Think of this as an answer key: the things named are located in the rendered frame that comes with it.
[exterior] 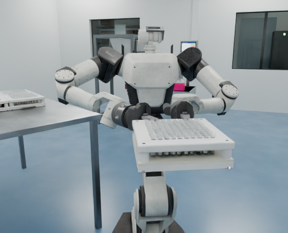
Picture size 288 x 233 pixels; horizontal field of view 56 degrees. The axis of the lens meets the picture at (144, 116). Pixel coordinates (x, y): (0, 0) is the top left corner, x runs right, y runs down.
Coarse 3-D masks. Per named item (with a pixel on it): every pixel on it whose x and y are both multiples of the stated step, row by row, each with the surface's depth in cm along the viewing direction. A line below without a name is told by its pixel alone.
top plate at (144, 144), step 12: (132, 120) 88; (204, 120) 88; (144, 132) 75; (216, 132) 75; (144, 144) 66; (156, 144) 66; (168, 144) 66; (180, 144) 66; (192, 144) 66; (204, 144) 67; (216, 144) 67; (228, 144) 67
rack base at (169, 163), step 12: (156, 156) 70; (168, 156) 70; (180, 156) 70; (192, 156) 70; (204, 156) 70; (216, 156) 70; (144, 168) 67; (156, 168) 67; (168, 168) 67; (180, 168) 67; (192, 168) 68; (204, 168) 68; (216, 168) 69
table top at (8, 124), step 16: (0, 112) 181; (16, 112) 181; (32, 112) 181; (48, 112) 181; (64, 112) 181; (80, 112) 181; (0, 128) 145; (16, 128) 145; (32, 128) 147; (48, 128) 153
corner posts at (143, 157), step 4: (220, 152) 70; (224, 152) 68; (228, 152) 68; (140, 156) 66; (144, 156) 66; (148, 156) 67; (220, 156) 70; (224, 156) 68; (228, 156) 68; (140, 160) 67; (144, 160) 66; (148, 160) 67
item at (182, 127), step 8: (168, 120) 84; (176, 120) 84; (184, 120) 84; (192, 120) 85; (160, 128) 76; (168, 128) 76; (176, 128) 76; (184, 128) 77; (192, 128) 76; (200, 128) 76; (176, 136) 72; (176, 152) 73
